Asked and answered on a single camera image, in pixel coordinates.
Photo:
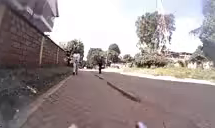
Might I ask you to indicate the person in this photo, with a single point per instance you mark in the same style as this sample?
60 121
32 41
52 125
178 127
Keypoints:
75 61
100 64

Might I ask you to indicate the kerb between path and road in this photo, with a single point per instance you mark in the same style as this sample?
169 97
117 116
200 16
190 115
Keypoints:
123 93

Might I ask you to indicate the red brick path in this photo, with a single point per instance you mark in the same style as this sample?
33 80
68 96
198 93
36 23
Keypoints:
91 103

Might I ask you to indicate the green bushes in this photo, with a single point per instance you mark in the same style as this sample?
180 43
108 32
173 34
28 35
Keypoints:
150 60

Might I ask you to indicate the tall sparse tree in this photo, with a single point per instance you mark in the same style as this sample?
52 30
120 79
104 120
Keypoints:
155 30

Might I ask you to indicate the pale road edge strip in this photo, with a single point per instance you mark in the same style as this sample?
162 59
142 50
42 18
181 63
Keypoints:
168 78

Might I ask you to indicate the robot's own part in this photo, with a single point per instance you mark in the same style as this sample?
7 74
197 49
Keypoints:
72 126
140 125

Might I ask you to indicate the grass strip beyond road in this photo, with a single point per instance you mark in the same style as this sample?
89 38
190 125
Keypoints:
181 72

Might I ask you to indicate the grey asphalt road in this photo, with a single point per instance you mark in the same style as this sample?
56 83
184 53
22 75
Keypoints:
175 96

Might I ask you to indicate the low building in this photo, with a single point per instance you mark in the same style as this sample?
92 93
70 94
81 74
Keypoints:
185 58

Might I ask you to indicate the pale kerb edging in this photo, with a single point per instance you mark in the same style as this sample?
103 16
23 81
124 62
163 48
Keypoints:
38 103

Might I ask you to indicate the building with balconies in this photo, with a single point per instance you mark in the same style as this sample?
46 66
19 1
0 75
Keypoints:
41 11

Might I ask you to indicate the weedy earth verge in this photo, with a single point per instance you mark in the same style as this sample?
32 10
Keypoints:
18 90

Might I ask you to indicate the large dark tree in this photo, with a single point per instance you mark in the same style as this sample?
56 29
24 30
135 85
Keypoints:
210 33

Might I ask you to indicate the brown brick wall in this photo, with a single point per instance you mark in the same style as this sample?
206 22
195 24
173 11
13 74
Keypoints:
18 43

